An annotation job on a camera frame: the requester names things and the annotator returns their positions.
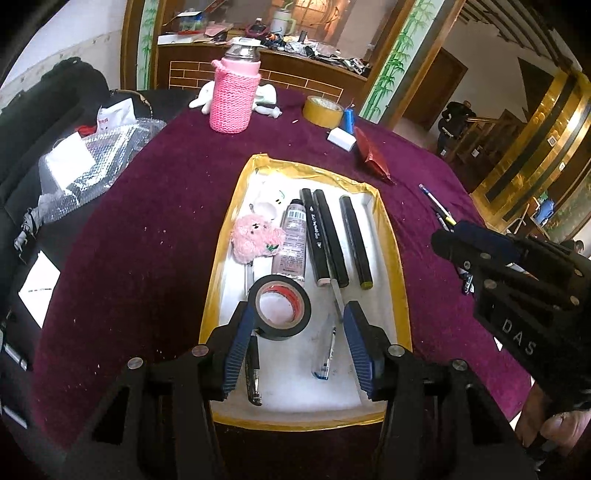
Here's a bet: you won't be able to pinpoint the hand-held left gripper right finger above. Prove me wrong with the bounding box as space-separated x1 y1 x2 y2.
342 300 541 480

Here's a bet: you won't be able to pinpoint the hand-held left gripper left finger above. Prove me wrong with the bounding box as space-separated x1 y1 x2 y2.
60 300 259 480

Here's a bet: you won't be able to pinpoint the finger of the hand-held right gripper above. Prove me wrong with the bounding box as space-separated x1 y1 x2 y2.
455 220 525 260
431 229 509 278

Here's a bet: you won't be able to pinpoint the clear pen blue ink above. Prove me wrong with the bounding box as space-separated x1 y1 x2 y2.
312 314 338 380

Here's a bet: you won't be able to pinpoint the dark gel pen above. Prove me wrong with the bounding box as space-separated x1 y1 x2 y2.
245 335 263 407

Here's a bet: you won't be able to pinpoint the black tape roll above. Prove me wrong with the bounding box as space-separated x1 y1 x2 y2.
247 274 313 342

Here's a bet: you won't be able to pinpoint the thin silver pen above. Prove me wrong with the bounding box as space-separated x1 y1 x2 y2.
329 277 345 322

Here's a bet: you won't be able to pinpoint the white foam tray gold-taped edges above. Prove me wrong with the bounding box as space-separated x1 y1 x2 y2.
199 154 413 432

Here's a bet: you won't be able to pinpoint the black marker yellow end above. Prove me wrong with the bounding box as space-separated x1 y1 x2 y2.
339 196 374 291

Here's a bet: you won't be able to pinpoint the pink plush topped pen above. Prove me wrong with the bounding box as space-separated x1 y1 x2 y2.
231 213 287 296

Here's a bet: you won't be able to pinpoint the silver tube black cap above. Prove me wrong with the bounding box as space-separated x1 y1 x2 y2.
272 198 308 282

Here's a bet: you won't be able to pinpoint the black marker pink end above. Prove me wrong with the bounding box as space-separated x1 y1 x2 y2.
300 188 334 288

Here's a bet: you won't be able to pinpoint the person's right hand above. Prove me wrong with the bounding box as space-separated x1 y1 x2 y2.
515 384 591 457

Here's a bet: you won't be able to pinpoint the white pen blue cap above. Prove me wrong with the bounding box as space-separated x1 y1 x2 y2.
418 184 450 216

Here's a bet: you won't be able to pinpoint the wooden stair railing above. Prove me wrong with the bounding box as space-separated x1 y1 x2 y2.
445 108 528 186

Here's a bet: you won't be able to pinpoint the golden pillar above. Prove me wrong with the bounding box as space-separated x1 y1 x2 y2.
471 69 591 232

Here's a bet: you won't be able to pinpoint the red foil packet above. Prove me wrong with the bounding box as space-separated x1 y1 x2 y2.
353 126 396 186

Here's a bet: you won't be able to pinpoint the wooden door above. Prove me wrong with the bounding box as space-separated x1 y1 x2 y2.
402 46 470 136

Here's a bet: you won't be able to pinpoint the small white box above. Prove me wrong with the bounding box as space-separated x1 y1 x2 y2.
327 128 356 152

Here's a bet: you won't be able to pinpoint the bamboo painted panel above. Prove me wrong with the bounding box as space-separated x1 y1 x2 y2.
358 0 444 123

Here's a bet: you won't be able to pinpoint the yellow tape roll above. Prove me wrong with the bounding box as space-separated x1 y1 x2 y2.
302 95 345 129

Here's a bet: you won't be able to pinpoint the white paper card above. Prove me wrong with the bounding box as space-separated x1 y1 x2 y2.
18 250 62 329

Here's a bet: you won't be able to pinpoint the bubble wrap bag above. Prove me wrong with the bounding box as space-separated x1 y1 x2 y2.
37 117 168 228

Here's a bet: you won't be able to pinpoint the grey folded umbrella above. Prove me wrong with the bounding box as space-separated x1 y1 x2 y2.
14 207 48 253

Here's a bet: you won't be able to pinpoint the pink knitted sleeve bottle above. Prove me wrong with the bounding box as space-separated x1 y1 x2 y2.
210 38 262 134

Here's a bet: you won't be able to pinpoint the wooden counter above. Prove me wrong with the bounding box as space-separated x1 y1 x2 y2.
122 0 416 121

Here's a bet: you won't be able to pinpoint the white plush toy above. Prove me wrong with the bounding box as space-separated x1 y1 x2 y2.
189 82 283 119

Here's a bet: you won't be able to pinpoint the clutter on counter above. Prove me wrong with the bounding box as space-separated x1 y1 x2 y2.
159 14 371 78

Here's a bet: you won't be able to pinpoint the white packet red print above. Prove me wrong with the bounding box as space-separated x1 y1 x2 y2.
96 98 140 136

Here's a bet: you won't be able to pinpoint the black bag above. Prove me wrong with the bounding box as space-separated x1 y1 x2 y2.
0 58 112 223

